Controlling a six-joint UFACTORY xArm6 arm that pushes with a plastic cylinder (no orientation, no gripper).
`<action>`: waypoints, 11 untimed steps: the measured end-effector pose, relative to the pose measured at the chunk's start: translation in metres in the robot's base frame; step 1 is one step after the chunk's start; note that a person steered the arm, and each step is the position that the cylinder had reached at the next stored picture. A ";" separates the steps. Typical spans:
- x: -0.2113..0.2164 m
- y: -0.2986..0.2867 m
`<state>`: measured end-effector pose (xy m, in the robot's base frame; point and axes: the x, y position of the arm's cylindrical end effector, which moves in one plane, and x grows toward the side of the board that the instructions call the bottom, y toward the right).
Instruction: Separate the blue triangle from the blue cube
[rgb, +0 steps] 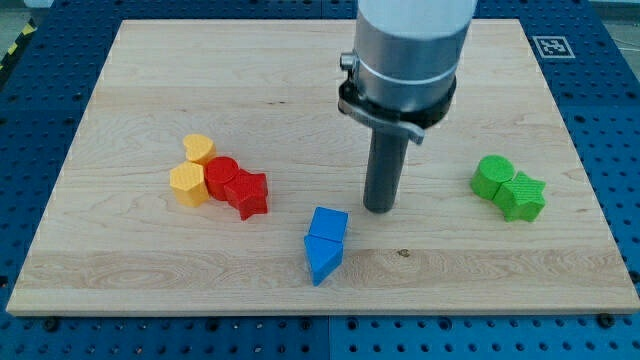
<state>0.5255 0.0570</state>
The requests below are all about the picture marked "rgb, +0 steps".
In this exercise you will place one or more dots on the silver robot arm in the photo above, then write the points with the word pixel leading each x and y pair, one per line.
pixel 401 70

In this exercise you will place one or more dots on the blue cube block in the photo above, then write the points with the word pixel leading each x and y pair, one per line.
pixel 329 224

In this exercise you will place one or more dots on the blue triangle block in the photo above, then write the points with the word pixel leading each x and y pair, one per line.
pixel 323 256

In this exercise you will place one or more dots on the red star block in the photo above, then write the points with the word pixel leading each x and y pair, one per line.
pixel 247 193

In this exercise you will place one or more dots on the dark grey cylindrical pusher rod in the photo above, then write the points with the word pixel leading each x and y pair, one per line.
pixel 384 168

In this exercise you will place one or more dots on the red cylinder block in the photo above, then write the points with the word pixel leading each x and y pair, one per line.
pixel 218 172

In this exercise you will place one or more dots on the wooden board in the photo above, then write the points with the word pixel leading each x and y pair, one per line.
pixel 114 241

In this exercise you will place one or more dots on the yellow heart block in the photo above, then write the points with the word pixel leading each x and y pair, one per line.
pixel 199 148

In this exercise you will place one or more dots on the yellow hexagon block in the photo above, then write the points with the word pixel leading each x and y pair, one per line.
pixel 188 184

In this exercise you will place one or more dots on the green cylinder block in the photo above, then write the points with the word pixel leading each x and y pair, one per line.
pixel 491 172

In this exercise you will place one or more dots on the green star block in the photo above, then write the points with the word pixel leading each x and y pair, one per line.
pixel 521 198

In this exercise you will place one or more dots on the white fiducial marker tag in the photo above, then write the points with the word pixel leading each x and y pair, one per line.
pixel 553 47

